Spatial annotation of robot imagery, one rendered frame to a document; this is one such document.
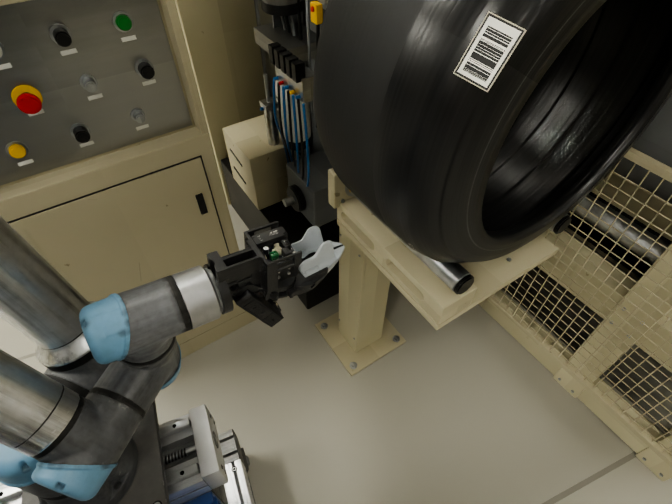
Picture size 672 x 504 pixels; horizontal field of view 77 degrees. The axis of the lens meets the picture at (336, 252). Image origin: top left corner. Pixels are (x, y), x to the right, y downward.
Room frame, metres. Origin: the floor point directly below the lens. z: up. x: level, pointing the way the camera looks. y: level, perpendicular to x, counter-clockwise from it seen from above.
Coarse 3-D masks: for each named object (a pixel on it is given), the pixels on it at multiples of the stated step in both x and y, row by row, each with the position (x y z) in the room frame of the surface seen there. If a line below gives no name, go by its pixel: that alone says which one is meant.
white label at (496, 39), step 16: (496, 16) 0.42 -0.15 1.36; (480, 32) 0.42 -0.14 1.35; (496, 32) 0.41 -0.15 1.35; (512, 32) 0.41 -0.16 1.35; (480, 48) 0.41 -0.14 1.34; (496, 48) 0.41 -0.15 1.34; (512, 48) 0.40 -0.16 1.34; (464, 64) 0.41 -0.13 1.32; (480, 64) 0.40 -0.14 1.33; (496, 64) 0.40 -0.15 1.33; (480, 80) 0.40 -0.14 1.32
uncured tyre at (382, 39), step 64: (384, 0) 0.52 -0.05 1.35; (448, 0) 0.46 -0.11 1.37; (512, 0) 0.43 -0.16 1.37; (576, 0) 0.44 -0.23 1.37; (640, 0) 0.78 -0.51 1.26; (320, 64) 0.57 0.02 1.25; (384, 64) 0.47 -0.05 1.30; (448, 64) 0.42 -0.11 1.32; (512, 64) 0.41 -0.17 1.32; (576, 64) 0.84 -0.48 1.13; (640, 64) 0.75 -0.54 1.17; (320, 128) 0.56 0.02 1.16; (384, 128) 0.44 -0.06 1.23; (448, 128) 0.40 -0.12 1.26; (512, 128) 0.83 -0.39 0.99; (576, 128) 0.75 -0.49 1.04; (640, 128) 0.63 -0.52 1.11; (384, 192) 0.43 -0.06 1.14; (448, 192) 0.39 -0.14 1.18; (512, 192) 0.68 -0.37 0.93; (576, 192) 0.59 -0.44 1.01; (448, 256) 0.43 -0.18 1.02
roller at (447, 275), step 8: (360, 200) 0.69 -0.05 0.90; (368, 208) 0.67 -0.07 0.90; (376, 216) 0.64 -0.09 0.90; (384, 224) 0.62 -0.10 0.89; (392, 232) 0.60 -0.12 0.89; (400, 240) 0.58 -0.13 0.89; (424, 256) 0.52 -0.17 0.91; (432, 264) 0.50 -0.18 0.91; (440, 264) 0.49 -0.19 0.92; (448, 264) 0.49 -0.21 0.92; (456, 264) 0.49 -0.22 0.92; (440, 272) 0.48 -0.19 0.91; (448, 272) 0.48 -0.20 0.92; (456, 272) 0.47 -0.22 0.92; (464, 272) 0.47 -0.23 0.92; (448, 280) 0.46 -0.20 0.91; (456, 280) 0.46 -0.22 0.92; (464, 280) 0.45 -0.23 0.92; (472, 280) 0.46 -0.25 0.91; (456, 288) 0.45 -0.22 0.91; (464, 288) 0.45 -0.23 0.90
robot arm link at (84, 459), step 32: (0, 352) 0.21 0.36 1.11; (0, 384) 0.18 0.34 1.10; (32, 384) 0.19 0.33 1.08; (0, 416) 0.16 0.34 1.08; (32, 416) 0.16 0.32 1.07; (64, 416) 0.17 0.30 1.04; (96, 416) 0.18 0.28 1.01; (128, 416) 0.19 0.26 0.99; (32, 448) 0.14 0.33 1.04; (64, 448) 0.14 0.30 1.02; (96, 448) 0.15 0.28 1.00; (64, 480) 0.12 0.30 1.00; (96, 480) 0.12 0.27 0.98
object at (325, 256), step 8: (328, 240) 0.41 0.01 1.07; (320, 248) 0.40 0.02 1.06; (328, 248) 0.41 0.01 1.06; (336, 248) 0.44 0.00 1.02; (344, 248) 0.44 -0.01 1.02; (312, 256) 0.40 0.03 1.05; (320, 256) 0.40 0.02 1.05; (328, 256) 0.41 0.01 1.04; (336, 256) 0.42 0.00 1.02; (304, 264) 0.38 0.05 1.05; (312, 264) 0.39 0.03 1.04; (320, 264) 0.40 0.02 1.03; (328, 264) 0.40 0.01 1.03; (304, 272) 0.38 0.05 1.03; (312, 272) 0.38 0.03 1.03
